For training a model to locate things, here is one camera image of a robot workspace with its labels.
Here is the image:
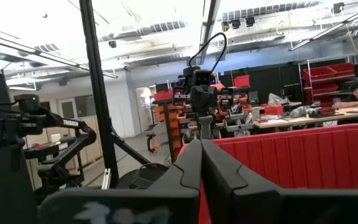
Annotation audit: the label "red plastic ribbed bin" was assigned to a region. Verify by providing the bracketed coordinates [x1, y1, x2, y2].
[177, 123, 358, 224]

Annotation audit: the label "black partition panel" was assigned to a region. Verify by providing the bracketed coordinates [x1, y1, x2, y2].
[0, 71, 39, 224]

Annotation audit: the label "small red storage bin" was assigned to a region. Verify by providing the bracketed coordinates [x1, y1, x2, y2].
[233, 75, 251, 89]

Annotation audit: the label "black looped camera cable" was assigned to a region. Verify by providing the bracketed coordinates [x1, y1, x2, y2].
[188, 32, 228, 73]

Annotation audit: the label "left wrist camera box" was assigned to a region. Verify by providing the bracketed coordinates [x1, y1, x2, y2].
[183, 65, 213, 88]

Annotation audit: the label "person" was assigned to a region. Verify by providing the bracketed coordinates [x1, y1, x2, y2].
[332, 81, 358, 110]

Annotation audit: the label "white framed door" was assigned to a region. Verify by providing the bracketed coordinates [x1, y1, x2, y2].
[57, 97, 78, 119]

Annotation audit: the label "red box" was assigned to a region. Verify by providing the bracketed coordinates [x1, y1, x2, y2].
[264, 105, 285, 116]

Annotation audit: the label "black background panel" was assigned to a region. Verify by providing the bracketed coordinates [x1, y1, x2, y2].
[219, 63, 303, 105]

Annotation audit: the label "grey plastic bags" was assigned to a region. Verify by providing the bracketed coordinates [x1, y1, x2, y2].
[290, 105, 320, 119]

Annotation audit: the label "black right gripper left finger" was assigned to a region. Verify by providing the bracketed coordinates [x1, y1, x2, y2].
[37, 139, 203, 224]

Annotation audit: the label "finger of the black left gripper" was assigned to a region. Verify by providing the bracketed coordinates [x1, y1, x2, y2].
[199, 115, 207, 140]
[206, 115, 214, 140]

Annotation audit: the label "wooden workbench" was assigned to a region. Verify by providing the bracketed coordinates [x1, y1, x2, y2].
[253, 106, 358, 129]

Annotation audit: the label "rack of small parts bins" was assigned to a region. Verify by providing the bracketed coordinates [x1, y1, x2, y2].
[152, 74, 254, 164]

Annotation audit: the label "clear plastic bag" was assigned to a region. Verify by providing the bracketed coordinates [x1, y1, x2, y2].
[267, 92, 290, 107]

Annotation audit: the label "small black table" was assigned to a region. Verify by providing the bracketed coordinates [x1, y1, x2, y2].
[23, 135, 78, 162]

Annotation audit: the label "metal wire shelf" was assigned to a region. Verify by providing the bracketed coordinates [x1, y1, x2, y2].
[298, 58, 358, 108]

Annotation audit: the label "red shelf bin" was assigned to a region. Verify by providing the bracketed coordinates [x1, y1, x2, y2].
[328, 62, 356, 77]
[302, 66, 337, 82]
[303, 82, 339, 96]

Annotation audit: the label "black aluminium table frame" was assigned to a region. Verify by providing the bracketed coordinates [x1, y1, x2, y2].
[78, 0, 154, 190]

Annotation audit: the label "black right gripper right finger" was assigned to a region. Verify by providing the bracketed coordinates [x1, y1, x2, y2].
[201, 139, 358, 224]

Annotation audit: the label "light wooden cabinet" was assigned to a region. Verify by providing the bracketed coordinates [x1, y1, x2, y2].
[25, 114, 103, 190]

